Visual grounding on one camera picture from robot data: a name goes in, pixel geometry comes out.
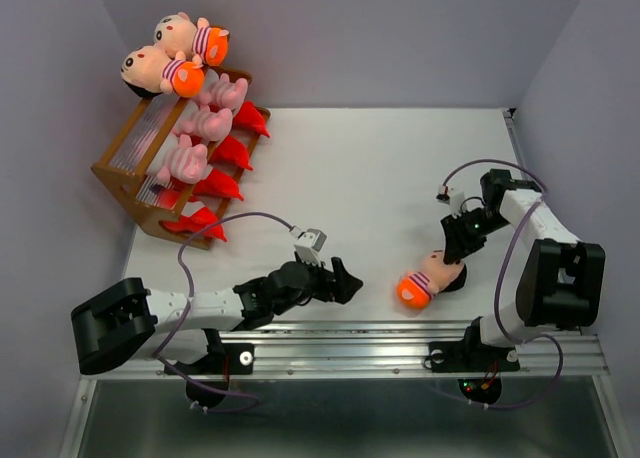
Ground boy doll orange pants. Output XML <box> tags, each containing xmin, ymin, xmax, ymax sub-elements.
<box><xmin>395</xmin><ymin>250</ymin><xmax>467</xmax><ymax>310</ymax></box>
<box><xmin>120</xmin><ymin>45</ymin><xmax>205</xmax><ymax>99</ymax></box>
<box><xmin>153</xmin><ymin>12</ymin><xmax>230</xmax><ymax>66</ymax></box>

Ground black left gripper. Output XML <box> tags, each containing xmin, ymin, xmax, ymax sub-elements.
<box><xmin>272</xmin><ymin>251</ymin><xmax>361</xmax><ymax>315</ymax></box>

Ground pink striped pig plush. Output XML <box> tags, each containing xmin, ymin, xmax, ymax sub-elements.
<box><xmin>145</xmin><ymin>133</ymin><xmax>208</xmax><ymax>184</ymax></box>
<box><xmin>172</xmin><ymin>103</ymin><xmax>233</xmax><ymax>144</ymax></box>
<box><xmin>197</xmin><ymin>73</ymin><xmax>249</xmax><ymax>111</ymax></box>

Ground wooden tiered shelf rack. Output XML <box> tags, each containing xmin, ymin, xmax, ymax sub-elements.
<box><xmin>92</xmin><ymin>95</ymin><xmax>265</xmax><ymax>243</ymax></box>

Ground pink striped pig plush back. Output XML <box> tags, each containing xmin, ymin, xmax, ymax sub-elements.
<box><xmin>172</xmin><ymin>103</ymin><xmax>233</xmax><ymax>144</ymax></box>

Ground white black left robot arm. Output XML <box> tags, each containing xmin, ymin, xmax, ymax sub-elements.
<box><xmin>71</xmin><ymin>257</ymin><xmax>364</xmax><ymax>376</ymax></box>

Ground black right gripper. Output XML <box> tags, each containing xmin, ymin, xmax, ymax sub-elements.
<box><xmin>440</xmin><ymin>207</ymin><xmax>510</xmax><ymax>263</ymax></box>

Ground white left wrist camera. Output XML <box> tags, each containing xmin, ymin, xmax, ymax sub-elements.
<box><xmin>290</xmin><ymin>226</ymin><xmax>327</xmax><ymax>267</ymax></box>

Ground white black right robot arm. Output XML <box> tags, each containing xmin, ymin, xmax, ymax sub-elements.
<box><xmin>423</xmin><ymin>160</ymin><xmax>606</xmax><ymax>374</ymax></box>

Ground aluminium front mounting rail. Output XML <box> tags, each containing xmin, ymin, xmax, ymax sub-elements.
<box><xmin>221</xmin><ymin>320</ymin><xmax>609</xmax><ymax>381</ymax></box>

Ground pink striped pig plush front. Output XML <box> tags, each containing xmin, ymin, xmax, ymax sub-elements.
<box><xmin>197</xmin><ymin>73</ymin><xmax>249</xmax><ymax>111</ymax></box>

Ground boy doll orange pants front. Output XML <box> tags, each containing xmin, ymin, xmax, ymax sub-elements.
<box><xmin>120</xmin><ymin>45</ymin><xmax>205</xmax><ymax>99</ymax></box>

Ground red shark plush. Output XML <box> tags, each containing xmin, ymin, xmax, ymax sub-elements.
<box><xmin>233</xmin><ymin>101</ymin><xmax>270</xmax><ymax>138</ymax></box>
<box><xmin>209</xmin><ymin>135</ymin><xmax>253</xmax><ymax>171</ymax></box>
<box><xmin>164</xmin><ymin>167</ymin><xmax>246</xmax><ymax>202</ymax></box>
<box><xmin>151</xmin><ymin>184</ymin><xmax>227</xmax><ymax>249</ymax></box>

